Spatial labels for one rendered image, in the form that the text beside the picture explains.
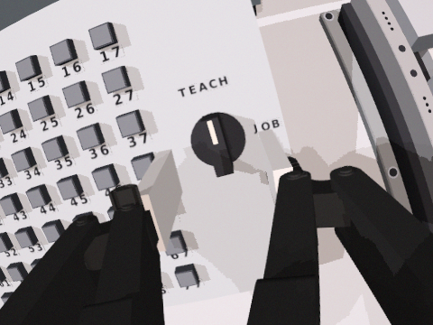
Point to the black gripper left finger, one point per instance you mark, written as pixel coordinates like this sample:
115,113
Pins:
129,290

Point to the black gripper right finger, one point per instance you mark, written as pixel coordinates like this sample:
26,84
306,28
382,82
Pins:
392,250

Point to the white cube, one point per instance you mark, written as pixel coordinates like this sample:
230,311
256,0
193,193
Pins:
430,84

